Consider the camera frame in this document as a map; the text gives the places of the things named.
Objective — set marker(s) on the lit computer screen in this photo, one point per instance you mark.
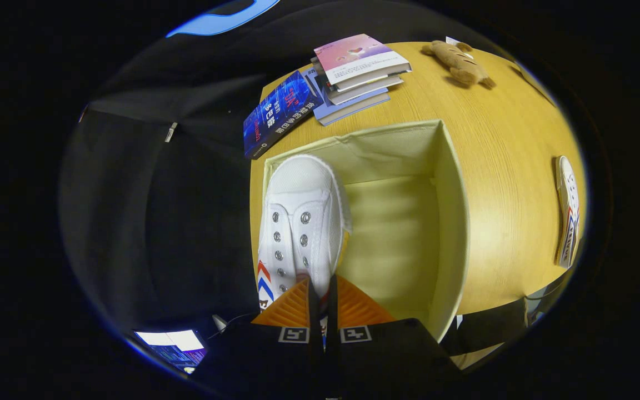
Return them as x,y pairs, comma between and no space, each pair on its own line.
173,347

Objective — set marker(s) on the brown plush toy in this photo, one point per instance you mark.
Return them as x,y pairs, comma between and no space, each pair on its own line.
460,62

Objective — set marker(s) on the silver cloth clip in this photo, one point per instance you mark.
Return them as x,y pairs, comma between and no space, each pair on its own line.
171,132

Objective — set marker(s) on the green fabric storage box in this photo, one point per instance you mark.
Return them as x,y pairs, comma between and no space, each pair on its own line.
398,233

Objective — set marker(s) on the pink cover book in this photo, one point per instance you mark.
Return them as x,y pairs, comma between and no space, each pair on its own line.
360,55

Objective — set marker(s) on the white canvas shoe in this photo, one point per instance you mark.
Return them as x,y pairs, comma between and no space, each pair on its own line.
303,189
568,211

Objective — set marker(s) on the grey-blue book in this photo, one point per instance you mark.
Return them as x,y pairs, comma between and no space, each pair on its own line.
348,108

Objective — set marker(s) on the white paperback book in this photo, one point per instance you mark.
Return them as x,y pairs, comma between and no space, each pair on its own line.
370,88

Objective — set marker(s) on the blue cover book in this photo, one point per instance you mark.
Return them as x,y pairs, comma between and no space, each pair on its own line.
278,114

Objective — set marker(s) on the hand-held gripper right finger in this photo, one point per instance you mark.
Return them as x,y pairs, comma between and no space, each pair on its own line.
333,316

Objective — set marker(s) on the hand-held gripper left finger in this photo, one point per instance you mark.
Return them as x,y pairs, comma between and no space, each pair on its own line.
313,316

